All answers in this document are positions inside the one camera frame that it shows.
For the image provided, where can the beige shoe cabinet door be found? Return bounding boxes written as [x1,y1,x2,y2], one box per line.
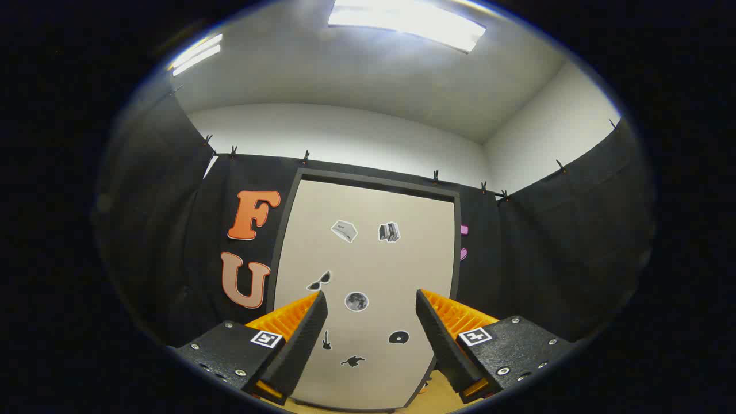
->
[275,179,456,410]

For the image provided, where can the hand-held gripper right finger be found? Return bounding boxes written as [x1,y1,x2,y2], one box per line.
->
[415,289,576,405]

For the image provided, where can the black backdrop cloth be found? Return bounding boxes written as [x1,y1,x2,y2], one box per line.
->
[95,86,656,346]

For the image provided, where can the wide ceiling light panel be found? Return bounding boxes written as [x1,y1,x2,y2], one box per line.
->
[328,0,486,53]

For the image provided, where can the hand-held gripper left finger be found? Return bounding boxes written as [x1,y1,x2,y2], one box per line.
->
[172,290,328,406]

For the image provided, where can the narrow ceiling light panel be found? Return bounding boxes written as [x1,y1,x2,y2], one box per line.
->
[170,33,223,76]

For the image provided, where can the row of black cloth clips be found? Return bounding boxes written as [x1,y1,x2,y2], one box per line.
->
[204,118,619,202]

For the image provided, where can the dark grey shoe cabinet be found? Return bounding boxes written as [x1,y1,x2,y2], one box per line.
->
[267,168,462,412]

